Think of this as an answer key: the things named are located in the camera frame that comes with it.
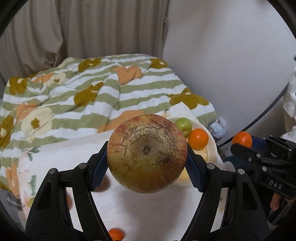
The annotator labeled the small mandarin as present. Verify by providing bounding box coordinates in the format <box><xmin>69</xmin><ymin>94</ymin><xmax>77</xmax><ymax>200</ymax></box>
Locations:
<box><xmin>108</xmin><ymin>228</ymin><xmax>125</xmax><ymax>240</ymax></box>
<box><xmin>232</xmin><ymin>131</ymin><xmax>252</xmax><ymax>148</ymax></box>

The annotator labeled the cream cartoon plate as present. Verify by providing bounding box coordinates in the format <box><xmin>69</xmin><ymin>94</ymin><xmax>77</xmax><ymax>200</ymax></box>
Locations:
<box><xmin>175</xmin><ymin>118</ymin><xmax>224</xmax><ymax>186</ymax></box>

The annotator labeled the large orange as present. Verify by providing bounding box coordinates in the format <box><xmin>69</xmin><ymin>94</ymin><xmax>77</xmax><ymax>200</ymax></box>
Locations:
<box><xmin>188</xmin><ymin>128</ymin><xmax>209</xmax><ymax>150</ymax></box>

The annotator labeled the green apple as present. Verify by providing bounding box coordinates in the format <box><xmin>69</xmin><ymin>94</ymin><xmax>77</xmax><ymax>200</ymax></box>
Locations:
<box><xmin>175</xmin><ymin>118</ymin><xmax>192</xmax><ymax>138</ymax></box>

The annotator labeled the large russet apple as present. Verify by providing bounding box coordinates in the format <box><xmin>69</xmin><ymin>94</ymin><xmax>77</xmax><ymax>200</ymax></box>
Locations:
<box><xmin>107</xmin><ymin>114</ymin><xmax>188</xmax><ymax>193</ymax></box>

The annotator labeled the person's hand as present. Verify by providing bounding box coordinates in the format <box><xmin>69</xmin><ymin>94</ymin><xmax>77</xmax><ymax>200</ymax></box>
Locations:
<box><xmin>270</xmin><ymin>193</ymin><xmax>282</xmax><ymax>211</ymax></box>

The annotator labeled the white plastic bag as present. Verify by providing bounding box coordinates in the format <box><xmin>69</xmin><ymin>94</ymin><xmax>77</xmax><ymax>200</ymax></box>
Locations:
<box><xmin>210</xmin><ymin>117</ymin><xmax>226</xmax><ymax>139</ymax></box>

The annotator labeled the floral white tablecloth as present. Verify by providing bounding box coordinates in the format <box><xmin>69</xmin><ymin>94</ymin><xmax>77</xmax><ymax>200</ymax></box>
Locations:
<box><xmin>17</xmin><ymin>101</ymin><xmax>228</xmax><ymax>241</ymax></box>

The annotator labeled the striped floral blanket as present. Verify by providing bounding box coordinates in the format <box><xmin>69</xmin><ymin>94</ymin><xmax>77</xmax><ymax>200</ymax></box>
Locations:
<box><xmin>1</xmin><ymin>54</ymin><xmax>217</xmax><ymax>197</ymax></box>

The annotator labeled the beige curtain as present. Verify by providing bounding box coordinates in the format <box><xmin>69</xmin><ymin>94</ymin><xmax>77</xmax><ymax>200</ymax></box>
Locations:
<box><xmin>1</xmin><ymin>1</ymin><xmax>169</xmax><ymax>81</ymax></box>

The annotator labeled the black cable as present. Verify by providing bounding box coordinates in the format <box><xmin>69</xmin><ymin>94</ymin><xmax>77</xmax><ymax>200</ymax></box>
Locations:
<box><xmin>217</xmin><ymin>81</ymin><xmax>291</xmax><ymax>148</ymax></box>

